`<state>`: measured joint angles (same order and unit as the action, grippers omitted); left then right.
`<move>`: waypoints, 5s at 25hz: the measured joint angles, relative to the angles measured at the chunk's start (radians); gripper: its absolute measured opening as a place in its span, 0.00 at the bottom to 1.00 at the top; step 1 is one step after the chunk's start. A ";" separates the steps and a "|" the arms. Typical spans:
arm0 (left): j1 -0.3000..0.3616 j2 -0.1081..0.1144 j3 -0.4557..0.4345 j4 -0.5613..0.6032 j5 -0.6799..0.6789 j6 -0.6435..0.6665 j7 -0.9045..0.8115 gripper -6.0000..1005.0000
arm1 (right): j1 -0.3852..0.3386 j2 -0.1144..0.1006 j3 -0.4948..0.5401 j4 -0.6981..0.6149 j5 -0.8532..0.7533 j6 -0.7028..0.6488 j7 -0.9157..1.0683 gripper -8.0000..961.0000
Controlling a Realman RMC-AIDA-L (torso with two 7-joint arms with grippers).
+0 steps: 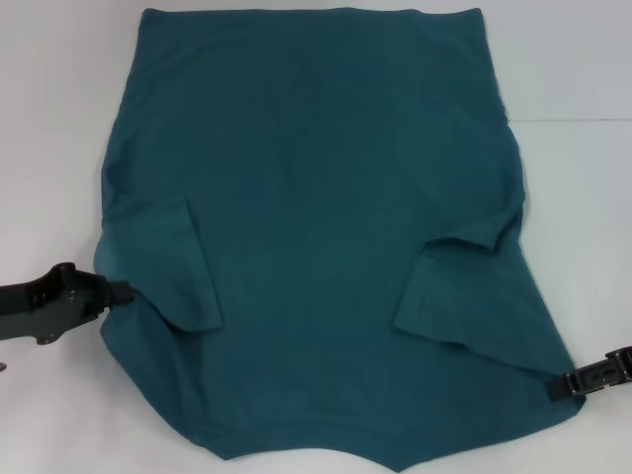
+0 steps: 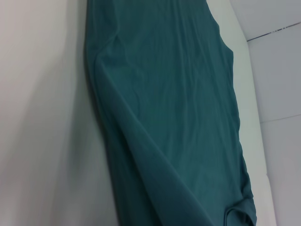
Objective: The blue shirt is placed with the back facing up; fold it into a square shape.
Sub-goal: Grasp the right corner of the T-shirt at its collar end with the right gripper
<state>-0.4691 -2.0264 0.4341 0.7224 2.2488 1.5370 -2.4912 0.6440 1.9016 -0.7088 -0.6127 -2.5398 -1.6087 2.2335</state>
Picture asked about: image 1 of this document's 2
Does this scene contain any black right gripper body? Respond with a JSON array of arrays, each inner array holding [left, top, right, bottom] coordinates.
[[605, 345, 632, 385]]

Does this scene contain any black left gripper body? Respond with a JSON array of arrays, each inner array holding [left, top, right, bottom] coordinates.
[[0, 262, 108, 347]]

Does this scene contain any blue short-sleeved shirt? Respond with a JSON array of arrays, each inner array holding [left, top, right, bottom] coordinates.
[[95, 7, 585, 469]]

